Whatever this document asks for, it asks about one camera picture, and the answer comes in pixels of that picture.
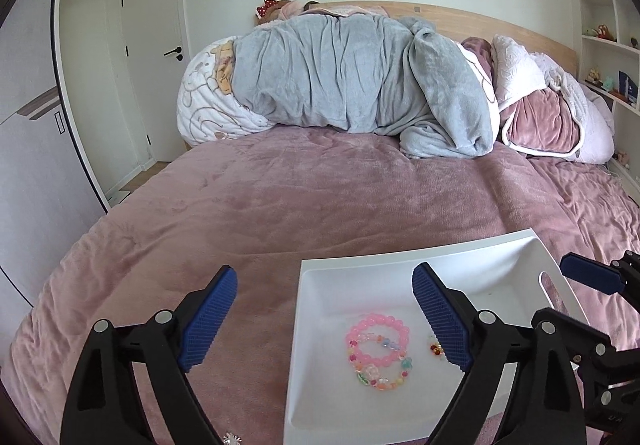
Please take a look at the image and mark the white sliding wardrobe door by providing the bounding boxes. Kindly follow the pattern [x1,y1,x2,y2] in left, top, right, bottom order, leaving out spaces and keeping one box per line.
[0,0,112,308]

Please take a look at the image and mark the mauve pillow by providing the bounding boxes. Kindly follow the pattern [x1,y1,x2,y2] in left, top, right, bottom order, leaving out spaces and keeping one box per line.
[460,36,497,98]

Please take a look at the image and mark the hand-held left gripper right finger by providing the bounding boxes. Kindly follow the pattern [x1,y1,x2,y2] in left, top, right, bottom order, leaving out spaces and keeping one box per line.
[411,261,588,445]

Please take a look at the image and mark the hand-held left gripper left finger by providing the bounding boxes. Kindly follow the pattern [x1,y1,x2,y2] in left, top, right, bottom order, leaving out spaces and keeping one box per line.
[59,265,239,445]

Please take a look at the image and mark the pink bead bracelet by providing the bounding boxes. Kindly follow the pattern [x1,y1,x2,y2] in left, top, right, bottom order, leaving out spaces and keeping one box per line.
[344,313,411,367]

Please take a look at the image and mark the pink velvet pillow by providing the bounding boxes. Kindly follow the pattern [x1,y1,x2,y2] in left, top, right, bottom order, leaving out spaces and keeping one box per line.
[500,88,584,157]

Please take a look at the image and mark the white plastic tray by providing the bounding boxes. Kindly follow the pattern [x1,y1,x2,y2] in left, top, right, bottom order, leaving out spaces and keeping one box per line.
[282,228,592,445]

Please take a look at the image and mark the grey blanket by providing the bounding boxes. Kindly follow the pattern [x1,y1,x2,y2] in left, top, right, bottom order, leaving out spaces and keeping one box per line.
[232,14,497,160]

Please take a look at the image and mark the light pink blanket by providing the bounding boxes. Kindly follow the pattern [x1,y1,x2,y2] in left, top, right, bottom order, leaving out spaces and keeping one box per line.
[280,0,391,20]

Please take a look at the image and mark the white wall shelf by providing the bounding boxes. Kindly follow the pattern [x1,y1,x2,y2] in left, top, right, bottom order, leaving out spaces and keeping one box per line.
[569,0,640,188]

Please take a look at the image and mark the clear charm bead bracelet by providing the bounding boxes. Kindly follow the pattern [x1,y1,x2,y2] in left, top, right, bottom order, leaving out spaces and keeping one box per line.
[348,332,404,361]

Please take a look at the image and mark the multicoloured bead bracelet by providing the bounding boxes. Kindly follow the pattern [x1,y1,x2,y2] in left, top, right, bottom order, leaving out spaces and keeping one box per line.
[353,356,415,392]

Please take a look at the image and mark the white quilted blanket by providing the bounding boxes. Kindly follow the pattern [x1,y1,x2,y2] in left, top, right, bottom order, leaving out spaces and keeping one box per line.
[491,34,617,166]

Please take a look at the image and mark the plush toy with red bow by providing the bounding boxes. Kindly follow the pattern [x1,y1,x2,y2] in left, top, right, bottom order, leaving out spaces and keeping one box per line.
[254,0,293,25]

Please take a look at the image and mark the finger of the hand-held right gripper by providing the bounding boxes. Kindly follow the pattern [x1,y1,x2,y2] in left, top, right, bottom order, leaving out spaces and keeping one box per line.
[559,249,640,312]
[555,312,640,393]

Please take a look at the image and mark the pink bed sheet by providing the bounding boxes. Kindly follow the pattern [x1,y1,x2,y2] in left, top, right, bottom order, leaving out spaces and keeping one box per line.
[0,125,640,445]

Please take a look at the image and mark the red figure toy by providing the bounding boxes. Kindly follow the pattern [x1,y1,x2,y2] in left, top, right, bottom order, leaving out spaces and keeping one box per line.
[584,24,617,42]

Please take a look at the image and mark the white bear print quilt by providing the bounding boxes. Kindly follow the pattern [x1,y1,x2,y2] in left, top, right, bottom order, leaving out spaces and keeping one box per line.
[176,36,502,147]

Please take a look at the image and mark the dark blue box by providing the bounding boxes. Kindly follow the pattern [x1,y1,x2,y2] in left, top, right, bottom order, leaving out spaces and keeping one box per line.
[617,70,639,104]

